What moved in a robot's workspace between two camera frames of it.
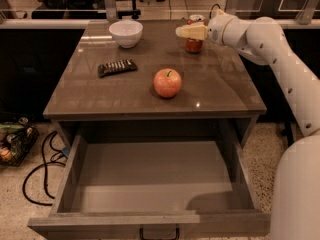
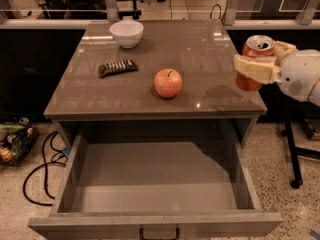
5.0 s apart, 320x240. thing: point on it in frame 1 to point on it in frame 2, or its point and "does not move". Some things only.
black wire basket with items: (16, 139) does not move
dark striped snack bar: (116, 66) does not move
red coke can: (195, 46) to (260, 45)
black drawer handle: (141, 235) does not move
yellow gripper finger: (197, 31) to (262, 69)
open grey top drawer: (155, 186) does not move
